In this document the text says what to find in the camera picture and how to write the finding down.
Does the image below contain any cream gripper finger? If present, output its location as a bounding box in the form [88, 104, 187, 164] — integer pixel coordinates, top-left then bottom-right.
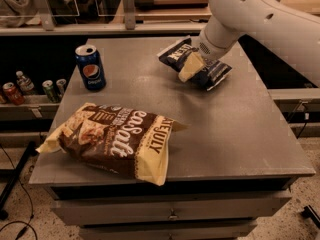
[178, 52, 204, 82]

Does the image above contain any blue chip bag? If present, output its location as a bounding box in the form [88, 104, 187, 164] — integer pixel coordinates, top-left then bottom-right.
[157, 36, 232, 91]

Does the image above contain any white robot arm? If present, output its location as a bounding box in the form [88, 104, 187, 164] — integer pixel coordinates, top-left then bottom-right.
[192, 0, 320, 86]

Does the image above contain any brown sea salt chip bag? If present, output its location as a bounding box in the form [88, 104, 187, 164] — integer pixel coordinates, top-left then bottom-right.
[37, 103, 186, 186]

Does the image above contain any blue pepsi can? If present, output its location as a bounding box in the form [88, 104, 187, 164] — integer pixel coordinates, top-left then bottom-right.
[75, 44, 106, 91]

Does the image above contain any silver soda can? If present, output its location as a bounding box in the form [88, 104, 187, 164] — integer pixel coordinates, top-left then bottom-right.
[56, 79, 67, 97]

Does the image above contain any green soda can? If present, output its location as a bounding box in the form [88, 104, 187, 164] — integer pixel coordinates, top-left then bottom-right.
[42, 80, 59, 103]

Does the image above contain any red soda can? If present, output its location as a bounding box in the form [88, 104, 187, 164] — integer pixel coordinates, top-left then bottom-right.
[2, 82, 25, 105]

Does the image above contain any grey cabinet top drawer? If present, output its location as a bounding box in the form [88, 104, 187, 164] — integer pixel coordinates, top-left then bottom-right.
[52, 190, 291, 225]

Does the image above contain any grey cabinet drawer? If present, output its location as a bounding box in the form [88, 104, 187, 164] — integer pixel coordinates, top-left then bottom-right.
[79, 220, 257, 240]
[52, 190, 291, 225]

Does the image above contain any clear water bottle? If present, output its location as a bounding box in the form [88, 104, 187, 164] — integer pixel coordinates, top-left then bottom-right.
[16, 71, 37, 95]

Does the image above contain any grey cabinet lower drawer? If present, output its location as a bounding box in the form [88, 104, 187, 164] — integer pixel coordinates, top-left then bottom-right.
[79, 220, 257, 240]

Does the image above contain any grey cloth bundle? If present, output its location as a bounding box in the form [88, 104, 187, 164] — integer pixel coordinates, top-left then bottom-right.
[0, 0, 76, 28]

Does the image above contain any black object on floor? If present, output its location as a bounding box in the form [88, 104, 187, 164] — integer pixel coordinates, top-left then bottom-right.
[302, 205, 320, 229]

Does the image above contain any black stand leg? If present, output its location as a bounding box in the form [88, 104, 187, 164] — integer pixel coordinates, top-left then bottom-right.
[0, 141, 36, 220]

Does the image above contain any middle metal bracket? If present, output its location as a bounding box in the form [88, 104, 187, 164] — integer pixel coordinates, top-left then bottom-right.
[122, 0, 136, 30]

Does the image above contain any metal bracket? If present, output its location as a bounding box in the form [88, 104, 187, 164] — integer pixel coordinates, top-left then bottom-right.
[33, 0, 56, 31]
[122, 0, 136, 30]

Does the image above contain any left metal bracket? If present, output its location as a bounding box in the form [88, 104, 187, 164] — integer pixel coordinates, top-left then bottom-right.
[33, 0, 56, 31]

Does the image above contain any black floor cable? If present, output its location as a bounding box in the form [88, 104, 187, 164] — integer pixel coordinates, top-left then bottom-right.
[0, 143, 39, 240]

